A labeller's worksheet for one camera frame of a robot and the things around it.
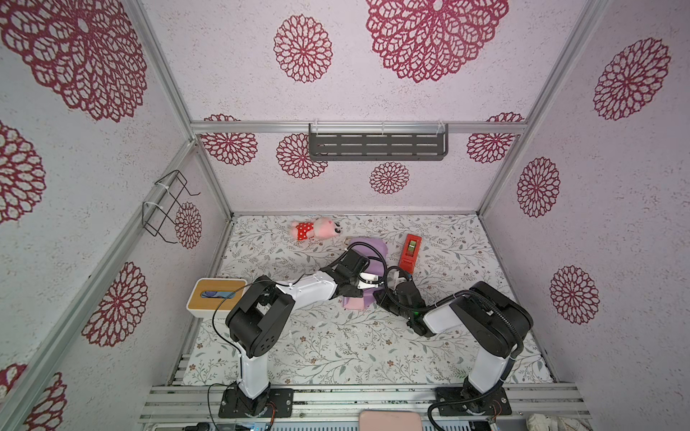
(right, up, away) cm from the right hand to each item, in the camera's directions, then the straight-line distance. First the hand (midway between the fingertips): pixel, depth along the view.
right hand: (371, 290), depth 94 cm
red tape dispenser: (+15, +13, +7) cm, 22 cm away
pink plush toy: (-18, +22, +12) cm, 31 cm away
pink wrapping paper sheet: (0, +14, -19) cm, 24 cm away
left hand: (-6, +5, +1) cm, 7 cm away
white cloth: (+41, -29, -26) cm, 56 cm away
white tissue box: (-53, -2, -4) cm, 53 cm away
